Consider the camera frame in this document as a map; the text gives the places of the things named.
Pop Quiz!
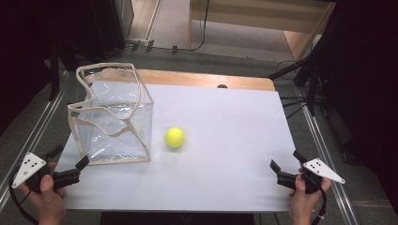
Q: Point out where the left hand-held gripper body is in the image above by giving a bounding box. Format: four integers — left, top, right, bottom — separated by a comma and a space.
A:
11, 152, 81, 193

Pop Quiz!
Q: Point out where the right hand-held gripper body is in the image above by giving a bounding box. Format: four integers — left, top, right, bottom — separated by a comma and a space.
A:
276, 157, 346, 195

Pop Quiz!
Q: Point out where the clear plastic bag beige trim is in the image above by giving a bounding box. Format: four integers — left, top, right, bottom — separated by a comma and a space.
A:
67, 62, 155, 166

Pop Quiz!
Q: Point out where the yellow tennis ball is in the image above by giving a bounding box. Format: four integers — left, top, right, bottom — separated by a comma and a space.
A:
164, 127, 187, 149

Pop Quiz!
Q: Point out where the person's left hand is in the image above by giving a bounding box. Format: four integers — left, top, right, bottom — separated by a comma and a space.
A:
19, 161, 67, 225

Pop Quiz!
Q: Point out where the person's right hand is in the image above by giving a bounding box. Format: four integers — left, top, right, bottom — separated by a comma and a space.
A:
288, 168, 332, 225

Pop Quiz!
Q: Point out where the white table sheet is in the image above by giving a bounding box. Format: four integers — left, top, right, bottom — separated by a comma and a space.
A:
55, 82, 301, 213

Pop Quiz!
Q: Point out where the black tripod stand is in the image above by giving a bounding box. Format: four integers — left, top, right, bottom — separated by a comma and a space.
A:
268, 46, 332, 117

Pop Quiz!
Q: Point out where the black metal stand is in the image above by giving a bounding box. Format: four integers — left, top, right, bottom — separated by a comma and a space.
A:
47, 43, 62, 101

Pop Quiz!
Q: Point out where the dark curtain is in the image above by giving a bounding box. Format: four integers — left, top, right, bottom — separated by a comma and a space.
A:
315, 0, 398, 207

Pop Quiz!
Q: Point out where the wooden table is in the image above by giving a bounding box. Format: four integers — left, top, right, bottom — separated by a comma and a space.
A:
82, 68, 277, 92

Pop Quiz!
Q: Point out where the black cabinet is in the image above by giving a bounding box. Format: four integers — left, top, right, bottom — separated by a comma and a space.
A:
55, 0, 135, 61

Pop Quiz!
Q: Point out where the light wooden shelf unit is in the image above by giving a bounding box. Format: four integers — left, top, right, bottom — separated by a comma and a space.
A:
187, 0, 336, 62

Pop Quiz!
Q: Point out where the metal floor rail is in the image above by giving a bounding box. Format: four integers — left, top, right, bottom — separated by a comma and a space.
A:
0, 71, 70, 214
297, 90, 360, 225

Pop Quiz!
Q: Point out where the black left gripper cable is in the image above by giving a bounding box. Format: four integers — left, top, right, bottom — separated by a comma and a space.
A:
8, 170, 39, 225

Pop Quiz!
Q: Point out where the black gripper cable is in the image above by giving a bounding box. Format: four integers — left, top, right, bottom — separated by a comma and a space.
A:
8, 170, 39, 225
311, 187, 329, 225

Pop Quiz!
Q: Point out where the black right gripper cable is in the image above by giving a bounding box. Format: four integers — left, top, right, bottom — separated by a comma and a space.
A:
311, 187, 329, 225

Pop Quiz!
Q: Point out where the black hanging cable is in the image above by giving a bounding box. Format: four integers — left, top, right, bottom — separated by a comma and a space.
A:
175, 0, 211, 53

